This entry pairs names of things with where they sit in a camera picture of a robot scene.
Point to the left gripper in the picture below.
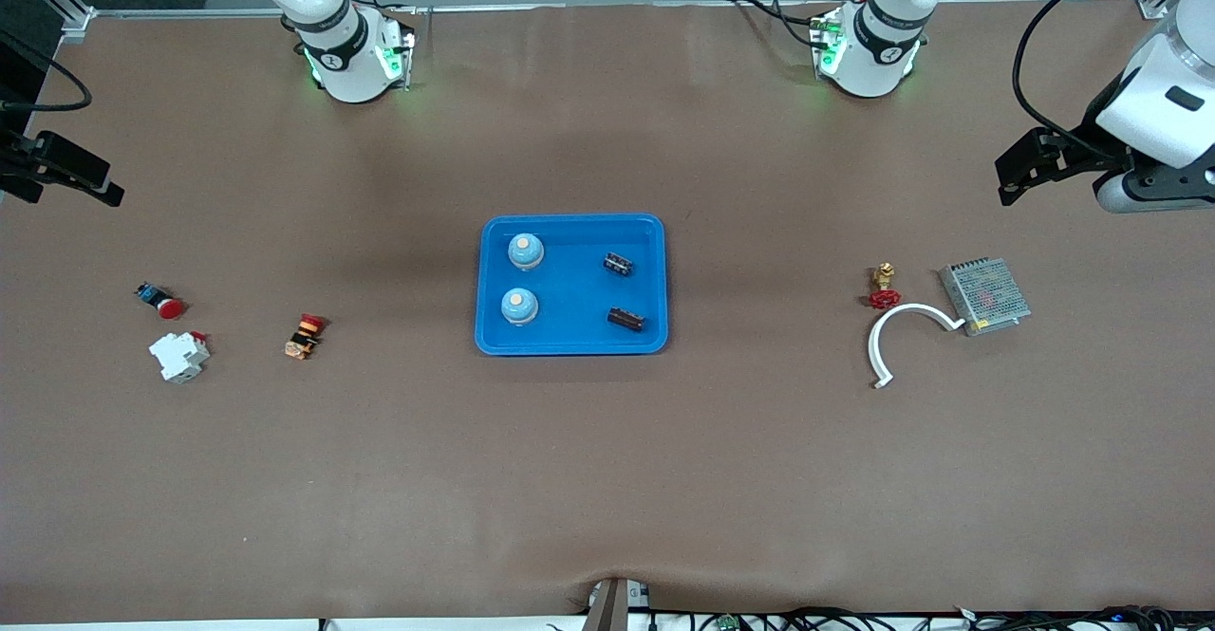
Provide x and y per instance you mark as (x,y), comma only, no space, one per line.
(1079,144)

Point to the dark terminal block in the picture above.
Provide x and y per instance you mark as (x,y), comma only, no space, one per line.
(619,264)
(626,319)

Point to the blue dome call bell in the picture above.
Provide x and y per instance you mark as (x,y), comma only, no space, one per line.
(519,306)
(525,251)

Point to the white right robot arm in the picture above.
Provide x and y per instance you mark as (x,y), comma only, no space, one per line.
(351,64)

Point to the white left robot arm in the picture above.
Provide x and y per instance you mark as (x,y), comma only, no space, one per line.
(875,54)

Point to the metal mesh power supply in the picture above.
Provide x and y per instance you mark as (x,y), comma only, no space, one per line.
(987,294)

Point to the red push button blue base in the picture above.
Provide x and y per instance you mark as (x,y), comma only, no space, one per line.
(169,307)

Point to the white circuit breaker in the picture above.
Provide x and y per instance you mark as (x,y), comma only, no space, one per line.
(178,358)

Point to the blue plastic tray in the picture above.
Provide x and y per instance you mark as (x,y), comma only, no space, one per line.
(570,327)

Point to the brown table mat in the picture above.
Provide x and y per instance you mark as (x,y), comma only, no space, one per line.
(607,470)

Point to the white curved plastic duct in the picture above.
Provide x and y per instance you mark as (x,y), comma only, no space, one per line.
(874,351)

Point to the red orange striped switch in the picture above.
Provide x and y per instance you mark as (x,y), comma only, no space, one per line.
(304,337)

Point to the grey metal table bracket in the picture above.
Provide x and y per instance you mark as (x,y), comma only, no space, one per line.
(607,607)

